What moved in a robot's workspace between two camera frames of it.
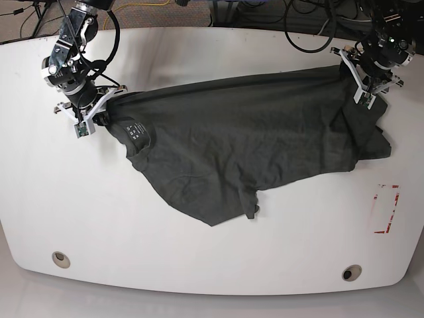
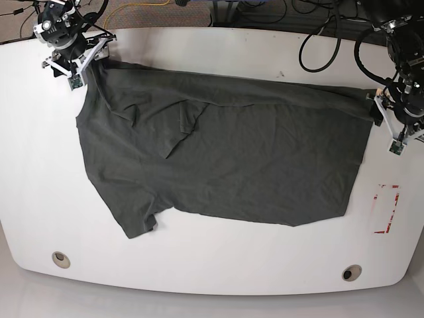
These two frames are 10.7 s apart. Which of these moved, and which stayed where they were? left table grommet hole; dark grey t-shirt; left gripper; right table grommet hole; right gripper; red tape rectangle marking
Moved: right gripper; left gripper; dark grey t-shirt
Stayed: red tape rectangle marking; right table grommet hole; left table grommet hole
